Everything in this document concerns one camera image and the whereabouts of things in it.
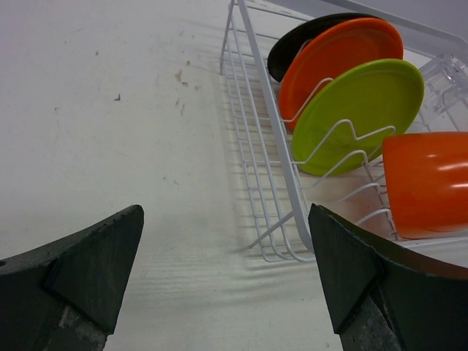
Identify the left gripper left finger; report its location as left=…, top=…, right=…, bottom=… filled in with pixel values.
left=1, top=205, right=144, bottom=350

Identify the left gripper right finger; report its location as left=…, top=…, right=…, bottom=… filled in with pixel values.
left=308, top=205, right=467, bottom=350

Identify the clear glass cup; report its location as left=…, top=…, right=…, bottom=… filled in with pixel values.
left=419, top=53, right=467, bottom=132

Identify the green plate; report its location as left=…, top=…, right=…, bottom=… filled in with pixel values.
left=291, top=59, right=425, bottom=176

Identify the orange plate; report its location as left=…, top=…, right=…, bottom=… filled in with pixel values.
left=278, top=18, right=404, bottom=131

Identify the black plate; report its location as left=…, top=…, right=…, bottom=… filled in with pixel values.
left=267, top=12, right=377, bottom=83

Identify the white wire dish rack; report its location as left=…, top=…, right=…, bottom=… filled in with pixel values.
left=220, top=1, right=467, bottom=266

